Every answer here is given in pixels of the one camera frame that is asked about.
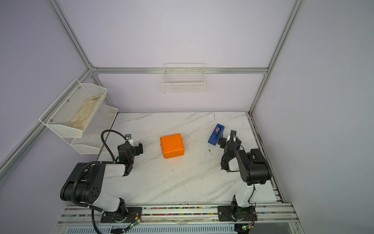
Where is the orange wrapping paper sheet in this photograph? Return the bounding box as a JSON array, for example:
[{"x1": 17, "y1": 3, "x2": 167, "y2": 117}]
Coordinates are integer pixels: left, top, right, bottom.
[{"x1": 160, "y1": 134, "x2": 185, "y2": 159}]

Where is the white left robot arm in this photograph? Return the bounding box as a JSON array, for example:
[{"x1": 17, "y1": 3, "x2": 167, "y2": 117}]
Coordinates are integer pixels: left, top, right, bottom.
[{"x1": 60, "y1": 142, "x2": 143, "y2": 215}]

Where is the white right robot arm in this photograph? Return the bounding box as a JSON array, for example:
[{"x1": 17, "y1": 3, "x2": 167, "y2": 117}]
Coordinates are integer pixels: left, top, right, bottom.
[{"x1": 218, "y1": 138, "x2": 273, "y2": 207}]

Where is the blue tape dispenser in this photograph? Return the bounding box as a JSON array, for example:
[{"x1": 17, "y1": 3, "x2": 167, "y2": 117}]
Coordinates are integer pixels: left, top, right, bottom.
[{"x1": 208, "y1": 124, "x2": 225, "y2": 145}]

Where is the white mesh lower shelf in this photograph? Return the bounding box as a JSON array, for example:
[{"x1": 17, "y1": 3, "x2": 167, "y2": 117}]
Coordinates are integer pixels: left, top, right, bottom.
[{"x1": 70, "y1": 104, "x2": 118, "y2": 155}]

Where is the white mesh shelf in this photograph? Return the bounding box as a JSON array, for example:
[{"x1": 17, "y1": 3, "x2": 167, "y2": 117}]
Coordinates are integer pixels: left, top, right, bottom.
[
  {"x1": 39, "y1": 79, "x2": 107, "y2": 138},
  {"x1": 70, "y1": 104, "x2": 118, "y2": 155}
]

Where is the beige cloth in shelf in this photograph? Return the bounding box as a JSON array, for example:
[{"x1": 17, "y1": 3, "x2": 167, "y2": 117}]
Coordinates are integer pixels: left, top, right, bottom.
[{"x1": 68, "y1": 95, "x2": 103, "y2": 130}]

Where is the white mesh upper shelf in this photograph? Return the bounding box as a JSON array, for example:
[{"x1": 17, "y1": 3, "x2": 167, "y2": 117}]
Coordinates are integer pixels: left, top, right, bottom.
[{"x1": 39, "y1": 79, "x2": 107, "y2": 138}]

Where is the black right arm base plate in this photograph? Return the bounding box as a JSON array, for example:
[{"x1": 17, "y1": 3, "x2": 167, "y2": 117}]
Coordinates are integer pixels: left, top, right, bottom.
[{"x1": 217, "y1": 206, "x2": 258, "y2": 222}]

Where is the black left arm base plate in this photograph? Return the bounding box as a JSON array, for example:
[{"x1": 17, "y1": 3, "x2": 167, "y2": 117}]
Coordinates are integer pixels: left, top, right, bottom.
[{"x1": 100, "y1": 207, "x2": 143, "y2": 223}]

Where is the black corrugated cable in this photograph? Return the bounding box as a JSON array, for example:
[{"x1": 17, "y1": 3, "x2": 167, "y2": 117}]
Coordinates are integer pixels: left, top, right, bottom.
[{"x1": 71, "y1": 129, "x2": 127, "y2": 234}]

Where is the aluminium front rail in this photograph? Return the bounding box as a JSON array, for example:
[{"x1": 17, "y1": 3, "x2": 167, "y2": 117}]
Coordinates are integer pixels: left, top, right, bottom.
[{"x1": 57, "y1": 203, "x2": 300, "y2": 226}]

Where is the white wire wall basket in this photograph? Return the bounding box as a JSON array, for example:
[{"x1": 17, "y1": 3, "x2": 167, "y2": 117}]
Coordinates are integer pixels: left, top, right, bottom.
[{"x1": 162, "y1": 63, "x2": 206, "y2": 95}]

